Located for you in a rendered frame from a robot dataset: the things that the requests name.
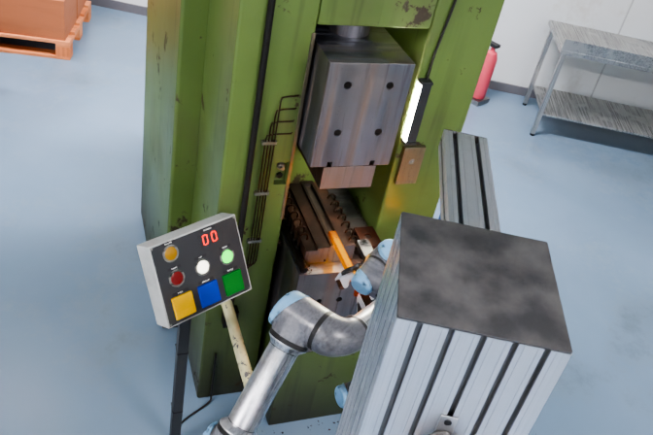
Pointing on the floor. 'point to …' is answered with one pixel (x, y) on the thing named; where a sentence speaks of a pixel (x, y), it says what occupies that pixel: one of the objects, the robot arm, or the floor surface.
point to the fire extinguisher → (486, 76)
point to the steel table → (600, 117)
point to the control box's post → (180, 377)
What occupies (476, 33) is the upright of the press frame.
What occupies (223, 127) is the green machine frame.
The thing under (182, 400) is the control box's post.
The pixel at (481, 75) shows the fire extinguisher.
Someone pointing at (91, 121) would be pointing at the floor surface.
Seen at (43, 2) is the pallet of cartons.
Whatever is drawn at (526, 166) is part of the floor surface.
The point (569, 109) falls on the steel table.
